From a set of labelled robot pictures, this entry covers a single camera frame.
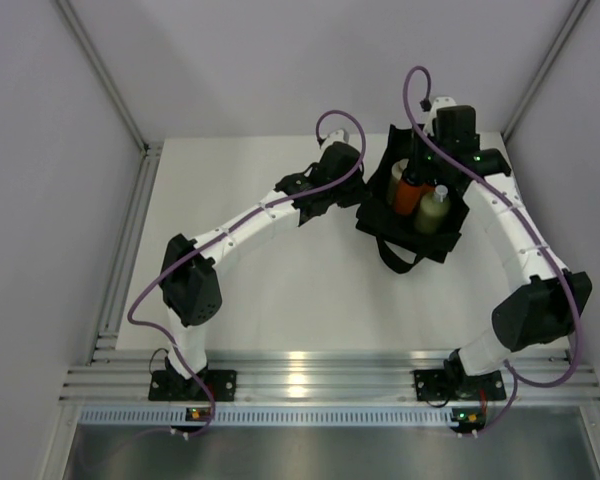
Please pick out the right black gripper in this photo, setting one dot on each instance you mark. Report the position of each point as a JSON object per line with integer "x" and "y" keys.
{"x": 415, "y": 163}

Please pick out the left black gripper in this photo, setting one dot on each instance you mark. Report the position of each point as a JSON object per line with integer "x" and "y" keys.
{"x": 359, "y": 186}

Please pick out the cream bottle white cap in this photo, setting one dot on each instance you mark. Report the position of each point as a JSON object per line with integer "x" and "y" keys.
{"x": 395, "y": 177}

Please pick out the black canvas bag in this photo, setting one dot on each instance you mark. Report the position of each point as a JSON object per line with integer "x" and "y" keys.
{"x": 399, "y": 245}

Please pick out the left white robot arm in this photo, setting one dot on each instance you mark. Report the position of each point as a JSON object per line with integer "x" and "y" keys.
{"x": 191, "y": 291}

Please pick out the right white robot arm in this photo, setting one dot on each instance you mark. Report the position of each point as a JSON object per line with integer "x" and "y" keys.
{"x": 546, "y": 299}

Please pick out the yellow-green pump bottle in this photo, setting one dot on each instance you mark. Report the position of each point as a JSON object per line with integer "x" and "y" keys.
{"x": 433, "y": 209}

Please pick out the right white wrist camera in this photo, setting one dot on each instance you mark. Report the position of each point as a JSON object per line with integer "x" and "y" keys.
{"x": 439, "y": 103}

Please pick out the right aluminium frame post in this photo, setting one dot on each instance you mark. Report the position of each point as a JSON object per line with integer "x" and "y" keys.
{"x": 550, "y": 55}

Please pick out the aluminium frame post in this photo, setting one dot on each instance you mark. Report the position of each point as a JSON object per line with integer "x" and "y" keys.
{"x": 98, "y": 67}
{"x": 550, "y": 55}

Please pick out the left aluminium frame post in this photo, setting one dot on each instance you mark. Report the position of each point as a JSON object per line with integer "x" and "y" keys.
{"x": 98, "y": 67}

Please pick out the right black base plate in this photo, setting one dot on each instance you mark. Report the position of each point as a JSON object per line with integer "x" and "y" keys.
{"x": 438, "y": 386}

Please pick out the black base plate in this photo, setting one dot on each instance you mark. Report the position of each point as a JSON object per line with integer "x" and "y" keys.
{"x": 438, "y": 386}
{"x": 168, "y": 386}

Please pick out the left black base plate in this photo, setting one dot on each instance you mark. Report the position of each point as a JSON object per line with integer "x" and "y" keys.
{"x": 168, "y": 386}

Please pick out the aluminium front rail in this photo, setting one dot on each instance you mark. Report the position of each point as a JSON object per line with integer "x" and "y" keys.
{"x": 265, "y": 378}

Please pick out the grey slotted cable duct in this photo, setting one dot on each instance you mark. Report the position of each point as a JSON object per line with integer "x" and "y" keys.
{"x": 281, "y": 416}

